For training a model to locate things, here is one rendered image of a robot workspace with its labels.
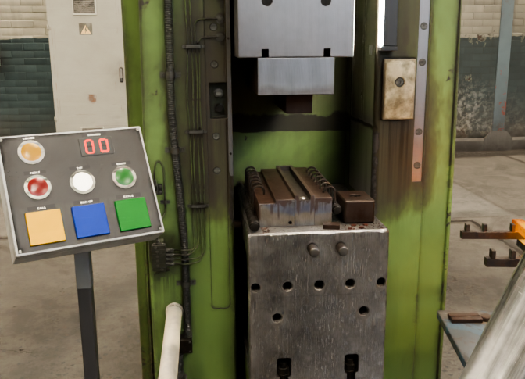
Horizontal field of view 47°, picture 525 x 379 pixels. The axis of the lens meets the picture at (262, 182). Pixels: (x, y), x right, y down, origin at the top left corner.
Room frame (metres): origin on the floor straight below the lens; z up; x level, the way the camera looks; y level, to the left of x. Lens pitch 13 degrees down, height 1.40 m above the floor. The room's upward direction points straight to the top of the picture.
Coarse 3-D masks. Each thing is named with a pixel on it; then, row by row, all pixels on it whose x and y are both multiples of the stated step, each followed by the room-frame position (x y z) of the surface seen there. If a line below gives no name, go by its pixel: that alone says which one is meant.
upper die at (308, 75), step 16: (256, 64) 1.61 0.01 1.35; (272, 64) 1.58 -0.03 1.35; (288, 64) 1.59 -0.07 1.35; (304, 64) 1.59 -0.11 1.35; (320, 64) 1.60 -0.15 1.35; (256, 80) 1.61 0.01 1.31; (272, 80) 1.58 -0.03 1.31; (288, 80) 1.59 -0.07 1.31; (304, 80) 1.59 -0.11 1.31; (320, 80) 1.60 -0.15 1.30
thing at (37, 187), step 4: (32, 180) 1.33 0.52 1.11; (36, 180) 1.34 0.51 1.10; (40, 180) 1.34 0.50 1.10; (44, 180) 1.35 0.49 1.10; (28, 184) 1.33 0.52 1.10; (32, 184) 1.33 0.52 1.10; (36, 184) 1.33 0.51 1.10; (40, 184) 1.34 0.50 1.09; (44, 184) 1.34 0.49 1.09; (28, 188) 1.32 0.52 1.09; (32, 188) 1.32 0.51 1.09; (36, 188) 1.33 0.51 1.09; (40, 188) 1.33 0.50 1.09; (44, 188) 1.33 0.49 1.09; (32, 192) 1.32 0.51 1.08; (36, 192) 1.32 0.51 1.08; (40, 192) 1.33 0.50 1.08; (44, 192) 1.33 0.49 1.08
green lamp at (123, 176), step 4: (124, 168) 1.45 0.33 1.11; (116, 172) 1.43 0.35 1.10; (120, 172) 1.43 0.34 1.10; (124, 172) 1.44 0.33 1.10; (128, 172) 1.44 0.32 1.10; (116, 176) 1.43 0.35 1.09; (120, 176) 1.43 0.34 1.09; (124, 176) 1.43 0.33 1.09; (128, 176) 1.44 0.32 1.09; (132, 176) 1.44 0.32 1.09; (116, 180) 1.42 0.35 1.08; (120, 180) 1.42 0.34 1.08; (124, 180) 1.43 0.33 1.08; (128, 180) 1.43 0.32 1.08; (132, 180) 1.44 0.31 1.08; (124, 184) 1.42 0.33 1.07
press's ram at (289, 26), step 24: (240, 0) 1.58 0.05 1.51; (264, 0) 1.59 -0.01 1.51; (288, 0) 1.59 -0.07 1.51; (312, 0) 1.60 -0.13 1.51; (336, 0) 1.60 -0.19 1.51; (240, 24) 1.58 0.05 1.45; (264, 24) 1.58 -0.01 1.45; (288, 24) 1.59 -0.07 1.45; (312, 24) 1.59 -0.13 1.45; (336, 24) 1.60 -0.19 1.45; (240, 48) 1.58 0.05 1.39; (264, 48) 1.58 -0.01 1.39; (288, 48) 1.59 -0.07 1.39; (312, 48) 1.60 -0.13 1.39; (336, 48) 1.60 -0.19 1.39
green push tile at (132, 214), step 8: (120, 200) 1.39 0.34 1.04; (128, 200) 1.40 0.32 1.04; (136, 200) 1.41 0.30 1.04; (144, 200) 1.42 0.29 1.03; (120, 208) 1.38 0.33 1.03; (128, 208) 1.39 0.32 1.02; (136, 208) 1.40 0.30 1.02; (144, 208) 1.41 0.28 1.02; (120, 216) 1.37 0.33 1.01; (128, 216) 1.38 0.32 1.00; (136, 216) 1.39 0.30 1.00; (144, 216) 1.40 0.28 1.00; (120, 224) 1.36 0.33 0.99; (128, 224) 1.37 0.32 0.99; (136, 224) 1.38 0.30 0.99; (144, 224) 1.39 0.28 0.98
